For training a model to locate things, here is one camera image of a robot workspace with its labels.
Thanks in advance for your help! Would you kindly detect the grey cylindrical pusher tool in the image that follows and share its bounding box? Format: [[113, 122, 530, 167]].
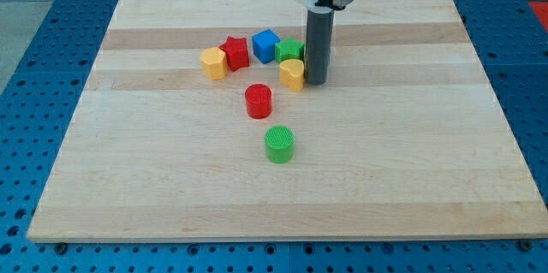
[[304, 11, 334, 86]]

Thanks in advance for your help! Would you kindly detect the yellow heart block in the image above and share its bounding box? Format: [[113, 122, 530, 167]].
[[279, 59, 305, 92]]

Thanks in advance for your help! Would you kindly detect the yellow hexagon block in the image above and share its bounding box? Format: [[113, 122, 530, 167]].
[[200, 47, 228, 80]]

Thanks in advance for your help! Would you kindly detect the green star block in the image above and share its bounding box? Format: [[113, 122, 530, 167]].
[[275, 37, 305, 63]]

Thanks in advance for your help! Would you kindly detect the blue cube block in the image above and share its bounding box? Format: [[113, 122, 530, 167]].
[[252, 29, 280, 64]]

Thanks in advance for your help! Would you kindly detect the red star block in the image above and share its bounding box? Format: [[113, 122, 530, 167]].
[[219, 36, 250, 72]]

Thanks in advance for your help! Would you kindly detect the red cylinder block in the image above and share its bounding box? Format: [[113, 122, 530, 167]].
[[244, 83, 272, 119]]

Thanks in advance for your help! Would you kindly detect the green cylinder block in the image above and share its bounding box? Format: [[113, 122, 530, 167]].
[[265, 125, 295, 163]]

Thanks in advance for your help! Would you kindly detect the wooden board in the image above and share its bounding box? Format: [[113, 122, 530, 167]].
[[27, 0, 547, 243]]

